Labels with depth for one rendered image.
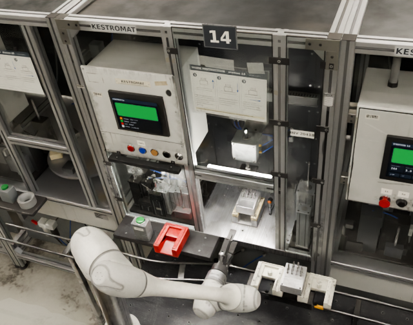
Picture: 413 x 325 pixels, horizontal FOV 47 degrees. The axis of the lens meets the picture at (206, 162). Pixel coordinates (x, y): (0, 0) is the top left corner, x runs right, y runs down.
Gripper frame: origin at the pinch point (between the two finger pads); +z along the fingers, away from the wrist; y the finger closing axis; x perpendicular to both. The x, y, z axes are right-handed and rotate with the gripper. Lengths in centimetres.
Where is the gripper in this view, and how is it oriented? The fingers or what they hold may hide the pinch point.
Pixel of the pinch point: (232, 240)
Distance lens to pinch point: 229.1
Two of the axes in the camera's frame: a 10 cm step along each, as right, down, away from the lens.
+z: 3.5, -6.4, 6.8
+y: -1.0, -7.5, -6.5
